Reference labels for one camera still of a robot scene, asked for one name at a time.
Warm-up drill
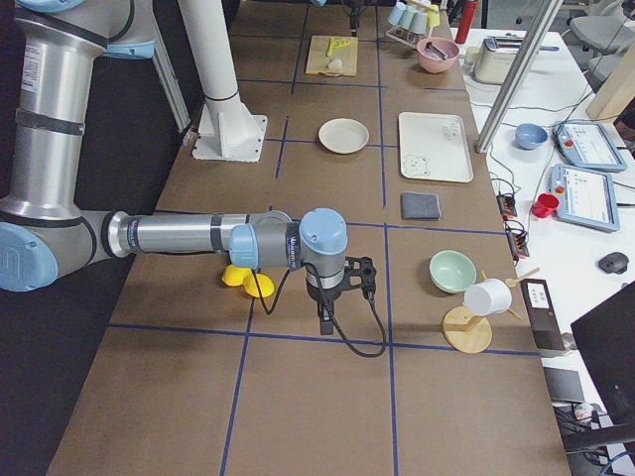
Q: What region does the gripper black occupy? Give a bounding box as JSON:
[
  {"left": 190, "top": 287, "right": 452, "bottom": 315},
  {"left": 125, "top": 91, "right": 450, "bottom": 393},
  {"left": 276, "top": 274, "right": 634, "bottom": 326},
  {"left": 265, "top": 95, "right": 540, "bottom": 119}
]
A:
[{"left": 307, "top": 283, "right": 344, "bottom": 335}]

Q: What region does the white bun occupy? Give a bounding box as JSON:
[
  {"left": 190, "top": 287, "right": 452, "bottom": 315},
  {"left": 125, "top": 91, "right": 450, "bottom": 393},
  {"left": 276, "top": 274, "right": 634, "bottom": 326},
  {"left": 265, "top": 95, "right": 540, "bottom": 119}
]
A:
[{"left": 326, "top": 58, "right": 342, "bottom": 74}]

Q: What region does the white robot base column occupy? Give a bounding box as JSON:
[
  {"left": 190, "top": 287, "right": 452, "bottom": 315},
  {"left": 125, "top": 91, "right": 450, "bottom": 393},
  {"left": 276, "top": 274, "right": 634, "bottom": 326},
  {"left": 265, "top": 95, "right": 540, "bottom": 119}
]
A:
[{"left": 179, "top": 0, "right": 268, "bottom": 163}]

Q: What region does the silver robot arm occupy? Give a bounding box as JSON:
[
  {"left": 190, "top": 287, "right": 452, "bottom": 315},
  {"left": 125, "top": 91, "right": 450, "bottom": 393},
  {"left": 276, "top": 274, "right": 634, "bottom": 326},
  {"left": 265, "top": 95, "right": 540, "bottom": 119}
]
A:
[{"left": 1, "top": 1, "right": 170, "bottom": 338}]

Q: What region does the cream rectangular tray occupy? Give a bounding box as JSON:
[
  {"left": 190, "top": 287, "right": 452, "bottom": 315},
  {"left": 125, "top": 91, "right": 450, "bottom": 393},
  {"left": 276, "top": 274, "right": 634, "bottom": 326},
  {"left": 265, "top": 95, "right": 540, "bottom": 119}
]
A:
[{"left": 398, "top": 112, "right": 473, "bottom": 183}]

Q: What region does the yellow lemon front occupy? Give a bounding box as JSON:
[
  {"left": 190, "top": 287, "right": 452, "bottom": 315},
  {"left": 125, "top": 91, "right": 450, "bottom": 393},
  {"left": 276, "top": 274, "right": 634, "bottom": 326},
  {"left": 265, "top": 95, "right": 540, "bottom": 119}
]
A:
[{"left": 242, "top": 273, "right": 276, "bottom": 298}]

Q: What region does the yellow lemon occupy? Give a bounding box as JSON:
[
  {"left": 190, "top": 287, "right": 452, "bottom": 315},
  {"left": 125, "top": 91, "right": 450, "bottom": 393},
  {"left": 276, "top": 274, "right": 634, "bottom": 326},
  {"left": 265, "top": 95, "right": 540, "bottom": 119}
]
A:
[
  {"left": 242, "top": 273, "right": 276, "bottom": 298},
  {"left": 221, "top": 264, "right": 251, "bottom": 287}
]

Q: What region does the yellow lemon back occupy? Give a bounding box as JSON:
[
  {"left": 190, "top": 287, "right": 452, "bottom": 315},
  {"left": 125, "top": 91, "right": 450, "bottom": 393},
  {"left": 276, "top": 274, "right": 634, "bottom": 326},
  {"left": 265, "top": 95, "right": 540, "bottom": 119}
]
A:
[{"left": 221, "top": 264, "right": 251, "bottom": 287}]

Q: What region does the mint green bowl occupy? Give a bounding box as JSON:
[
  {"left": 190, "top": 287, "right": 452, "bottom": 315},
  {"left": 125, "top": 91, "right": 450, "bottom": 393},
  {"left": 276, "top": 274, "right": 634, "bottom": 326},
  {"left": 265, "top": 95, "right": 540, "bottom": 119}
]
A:
[{"left": 429, "top": 250, "right": 476, "bottom": 294}]

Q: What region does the dark grey folded cloth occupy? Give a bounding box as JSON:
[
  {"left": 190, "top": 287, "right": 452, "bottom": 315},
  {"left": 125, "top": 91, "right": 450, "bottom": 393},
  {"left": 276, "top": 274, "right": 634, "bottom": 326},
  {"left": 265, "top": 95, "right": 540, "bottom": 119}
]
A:
[{"left": 400, "top": 191, "right": 442, "bottom": 221}]

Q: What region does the wooden mug stand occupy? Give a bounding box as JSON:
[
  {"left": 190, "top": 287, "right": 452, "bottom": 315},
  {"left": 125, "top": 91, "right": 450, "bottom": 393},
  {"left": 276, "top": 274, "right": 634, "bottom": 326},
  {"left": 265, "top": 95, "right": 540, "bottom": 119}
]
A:
[{"left": 442, "top": 268, "right": 540, "bottom": 354}]

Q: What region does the round cream plate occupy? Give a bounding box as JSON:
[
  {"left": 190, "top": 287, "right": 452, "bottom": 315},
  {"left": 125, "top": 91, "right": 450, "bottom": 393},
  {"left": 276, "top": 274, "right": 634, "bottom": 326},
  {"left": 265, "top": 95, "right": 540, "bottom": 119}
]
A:
[{"left": 317, "top": 118, "right": 370, "bottom": 155}]

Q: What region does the white mug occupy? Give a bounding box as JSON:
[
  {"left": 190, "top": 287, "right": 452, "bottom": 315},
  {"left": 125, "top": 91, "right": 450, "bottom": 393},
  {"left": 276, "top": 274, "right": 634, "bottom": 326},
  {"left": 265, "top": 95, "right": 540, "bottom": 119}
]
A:
[{"left": 463, "top": 279, "right": 512, "bottom": 316}]

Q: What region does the black box with label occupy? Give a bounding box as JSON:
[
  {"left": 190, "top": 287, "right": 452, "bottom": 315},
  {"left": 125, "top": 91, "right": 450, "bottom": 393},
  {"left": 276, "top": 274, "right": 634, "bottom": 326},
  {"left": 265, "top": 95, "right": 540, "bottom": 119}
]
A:
[{"left": 520, "top": 279, "right": 571, "bottom": 358}]

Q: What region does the red cup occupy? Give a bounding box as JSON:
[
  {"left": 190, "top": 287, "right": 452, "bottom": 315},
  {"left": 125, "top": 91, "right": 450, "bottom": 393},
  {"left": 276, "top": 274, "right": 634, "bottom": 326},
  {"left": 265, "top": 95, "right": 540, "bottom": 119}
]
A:
[{"left": 531, "top": 192, "right": 560, "bottom": 218}]

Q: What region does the wooden cutting board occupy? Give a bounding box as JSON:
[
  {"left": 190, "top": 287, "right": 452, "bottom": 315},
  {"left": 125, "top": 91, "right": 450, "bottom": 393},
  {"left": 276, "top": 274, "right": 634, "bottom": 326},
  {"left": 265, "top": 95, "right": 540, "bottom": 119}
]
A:
[{"left": 305, "top": 36, "right": 358, "bottom": 76}]

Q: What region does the blue bowl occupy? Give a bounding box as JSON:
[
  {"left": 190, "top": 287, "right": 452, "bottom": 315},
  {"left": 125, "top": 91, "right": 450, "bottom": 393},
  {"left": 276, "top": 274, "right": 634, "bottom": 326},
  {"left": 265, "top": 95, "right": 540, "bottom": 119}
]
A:
[{"left": 515, "top": 123, "right": 549, "bottom": 150}]

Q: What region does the pink bowl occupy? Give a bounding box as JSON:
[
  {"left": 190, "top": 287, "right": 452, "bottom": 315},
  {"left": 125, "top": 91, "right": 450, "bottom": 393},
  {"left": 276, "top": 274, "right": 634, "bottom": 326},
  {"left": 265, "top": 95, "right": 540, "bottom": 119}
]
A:
[{"left": 417, "top": 37, "right": 459, "bottom": 73}]

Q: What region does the lower teach pendant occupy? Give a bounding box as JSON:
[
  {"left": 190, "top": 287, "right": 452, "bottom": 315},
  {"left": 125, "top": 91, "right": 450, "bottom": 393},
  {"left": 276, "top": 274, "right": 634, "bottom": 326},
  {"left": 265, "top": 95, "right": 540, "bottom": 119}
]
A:
[{"left": 549, "top": 164, "right": 620, "bottom": 232}]

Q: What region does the teach pendant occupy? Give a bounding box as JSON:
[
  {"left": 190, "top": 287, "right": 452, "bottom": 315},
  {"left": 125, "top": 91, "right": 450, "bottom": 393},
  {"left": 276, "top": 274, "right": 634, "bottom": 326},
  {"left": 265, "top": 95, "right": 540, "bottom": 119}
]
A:
[
  {"left": 549, "top": 164, "right": 620, "bottom": 232},
  {"left": 553, "top": 120, "right": 627, "bottom": 173}
]

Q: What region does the black monitor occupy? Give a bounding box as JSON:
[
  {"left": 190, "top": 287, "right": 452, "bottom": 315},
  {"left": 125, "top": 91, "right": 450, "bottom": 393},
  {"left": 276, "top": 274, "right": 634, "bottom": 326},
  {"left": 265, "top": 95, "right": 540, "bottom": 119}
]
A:
[{"left": 563, "top": 284, "right": 634, "bottom": 452}]

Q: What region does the rack of pastel cups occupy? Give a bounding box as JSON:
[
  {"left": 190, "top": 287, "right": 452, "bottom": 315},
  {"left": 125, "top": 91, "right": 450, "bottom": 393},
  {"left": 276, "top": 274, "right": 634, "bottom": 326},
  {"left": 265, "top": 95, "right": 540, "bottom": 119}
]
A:
[{"left": 385, "top": 0, "right": 441, "bottom": 48}]

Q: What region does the black computer mouse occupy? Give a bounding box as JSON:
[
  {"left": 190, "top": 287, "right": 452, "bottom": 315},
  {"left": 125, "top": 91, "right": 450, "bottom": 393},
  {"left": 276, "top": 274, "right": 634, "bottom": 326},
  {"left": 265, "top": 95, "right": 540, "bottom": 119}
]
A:
[{"left": 597, "top": 252, "right": 629, "bottom": 275}]

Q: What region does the cream toaster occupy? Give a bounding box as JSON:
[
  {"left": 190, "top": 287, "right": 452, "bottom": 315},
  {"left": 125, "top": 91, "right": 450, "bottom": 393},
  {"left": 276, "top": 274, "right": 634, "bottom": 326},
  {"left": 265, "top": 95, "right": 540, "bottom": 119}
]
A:
[{"left": 472, "top": 36, "right": 523, "bottom": 85}]

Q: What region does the upper teach pendant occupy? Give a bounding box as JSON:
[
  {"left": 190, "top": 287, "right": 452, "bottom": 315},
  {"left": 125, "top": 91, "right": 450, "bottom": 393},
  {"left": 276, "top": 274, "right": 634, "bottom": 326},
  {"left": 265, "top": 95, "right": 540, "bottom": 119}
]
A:
[{"left": 553, "top": 120, "right": 627, "bottom": 173}]

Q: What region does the red bottle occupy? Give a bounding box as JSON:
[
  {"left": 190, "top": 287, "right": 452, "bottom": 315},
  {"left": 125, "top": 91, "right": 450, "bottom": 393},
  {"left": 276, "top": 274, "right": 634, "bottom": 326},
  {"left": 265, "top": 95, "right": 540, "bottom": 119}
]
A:
[{"left": 454, "top": 0, "right": 478, "bottom": 45}]

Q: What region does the grey office chair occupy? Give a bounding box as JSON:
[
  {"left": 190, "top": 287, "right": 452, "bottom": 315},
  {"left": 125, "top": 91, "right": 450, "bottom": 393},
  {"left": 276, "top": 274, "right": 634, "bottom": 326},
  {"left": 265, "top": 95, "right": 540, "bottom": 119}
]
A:
[{"left": 569, "top": 1, "right": 634, "bottom": 90}]

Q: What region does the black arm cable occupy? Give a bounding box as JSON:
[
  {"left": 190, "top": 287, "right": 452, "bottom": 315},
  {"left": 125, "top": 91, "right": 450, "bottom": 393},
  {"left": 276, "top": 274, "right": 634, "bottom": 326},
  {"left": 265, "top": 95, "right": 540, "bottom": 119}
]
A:
[{"left": 250, "top": 262, "right": 388, "bottom": 359}]

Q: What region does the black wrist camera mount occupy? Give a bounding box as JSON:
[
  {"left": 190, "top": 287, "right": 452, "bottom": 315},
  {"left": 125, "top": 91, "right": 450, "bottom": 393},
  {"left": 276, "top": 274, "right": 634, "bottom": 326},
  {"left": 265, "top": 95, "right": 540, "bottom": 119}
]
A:
[{"left": 342, "top": 256, "right": 377, "bottom": 302}]

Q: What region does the aluminium frame post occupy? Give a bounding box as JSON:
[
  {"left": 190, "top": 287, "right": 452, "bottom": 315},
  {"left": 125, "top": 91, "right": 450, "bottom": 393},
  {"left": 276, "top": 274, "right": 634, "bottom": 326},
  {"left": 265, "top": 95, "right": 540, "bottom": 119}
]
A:
[{"left": 475, "top": 0, "right": 563, "bottom": 153}]

